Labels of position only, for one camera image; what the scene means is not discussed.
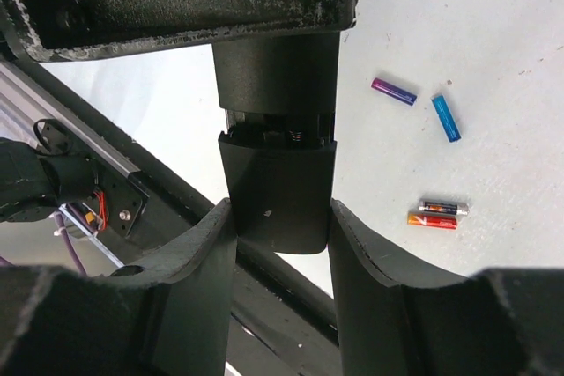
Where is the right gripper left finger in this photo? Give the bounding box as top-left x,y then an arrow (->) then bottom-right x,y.
1,200 -> 237,375

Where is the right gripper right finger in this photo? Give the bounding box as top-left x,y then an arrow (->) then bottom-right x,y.
329,201 -> 563,375

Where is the black battery cover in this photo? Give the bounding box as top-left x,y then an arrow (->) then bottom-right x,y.
219,133 -> 337,254

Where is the black grey battery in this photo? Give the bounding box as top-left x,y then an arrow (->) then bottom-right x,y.
418,200 -> 470,217

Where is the red orange battery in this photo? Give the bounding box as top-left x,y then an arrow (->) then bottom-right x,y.
407,212 -> 458,230

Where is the blue battery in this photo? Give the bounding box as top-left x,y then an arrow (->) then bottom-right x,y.
432,94 -> 461,143

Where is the purple battery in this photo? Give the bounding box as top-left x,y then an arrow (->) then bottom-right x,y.
371,78 -> 418,106

